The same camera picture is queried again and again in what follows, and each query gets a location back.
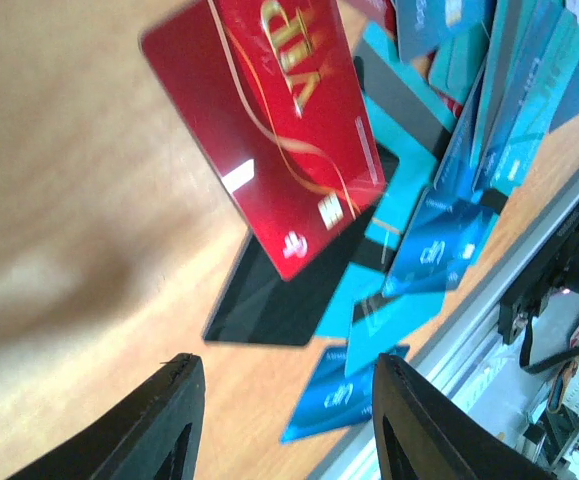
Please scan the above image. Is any red VIP card left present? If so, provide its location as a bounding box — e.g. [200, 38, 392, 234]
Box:
[140, 1, 386, 280]

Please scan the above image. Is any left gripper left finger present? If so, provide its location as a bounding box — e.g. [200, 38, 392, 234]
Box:
[11, 353, 205, 479]

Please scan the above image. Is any teal card with stripe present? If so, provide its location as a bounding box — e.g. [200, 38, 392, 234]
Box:
[313, 22, 458, 341]

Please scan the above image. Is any black card under red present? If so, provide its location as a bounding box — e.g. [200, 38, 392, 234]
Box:
[202, 144, 400, 347]

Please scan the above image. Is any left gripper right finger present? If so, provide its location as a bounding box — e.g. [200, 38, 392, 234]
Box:
[373, 354, 549, 480]

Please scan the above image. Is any blue card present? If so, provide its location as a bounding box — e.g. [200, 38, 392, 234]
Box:
[280, 345, 375, 444]

